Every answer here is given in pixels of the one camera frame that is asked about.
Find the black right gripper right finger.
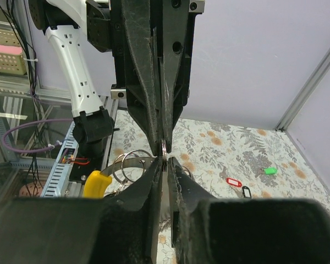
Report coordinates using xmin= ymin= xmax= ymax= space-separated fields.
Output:
xmin=168 ymin=158 xmax=330 ymax=263

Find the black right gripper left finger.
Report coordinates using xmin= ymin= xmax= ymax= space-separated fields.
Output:
xmin=0 ymin=157 xmax=163 ymax=263

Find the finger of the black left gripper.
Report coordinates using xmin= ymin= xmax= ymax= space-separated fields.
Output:
xmin=122 ymin=1 xmax=160 ymax=156
xmin=150 ymin=1 xmax=189 ymax=153

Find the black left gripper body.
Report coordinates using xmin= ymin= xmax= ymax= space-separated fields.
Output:
xmin=86 ymin=1 xmax=204 ymax=107

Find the large metal keyring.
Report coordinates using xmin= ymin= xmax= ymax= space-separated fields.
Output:
xmin=101 ymin=149 xmax=155 ymax=195

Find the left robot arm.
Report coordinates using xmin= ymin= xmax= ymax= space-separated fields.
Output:
xmin=29 ymin=1 xmax=205 ymax=158

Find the black tag key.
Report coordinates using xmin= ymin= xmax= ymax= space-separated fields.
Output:
xmin=236 ymin=186 xmax=252 ymax=199

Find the red tag key upper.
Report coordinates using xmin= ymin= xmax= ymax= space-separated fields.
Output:
xmin=219 ymin=166 xmax=243 ymax=188

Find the floral tablecloth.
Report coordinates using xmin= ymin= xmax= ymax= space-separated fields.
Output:
xmin=109 ymin=108 xmax=330 ymax=264

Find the green tag key far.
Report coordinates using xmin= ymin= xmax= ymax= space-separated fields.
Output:
xmin=255 ymin=167 xmax=277 ymax=178

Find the perforated beige basket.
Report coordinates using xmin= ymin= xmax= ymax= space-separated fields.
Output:
xmin=0 ymin=29 xmax=27 ymax=75

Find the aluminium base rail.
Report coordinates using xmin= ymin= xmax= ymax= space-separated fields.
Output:
xmin=41 ymin=96 xmax=119 ymax=199

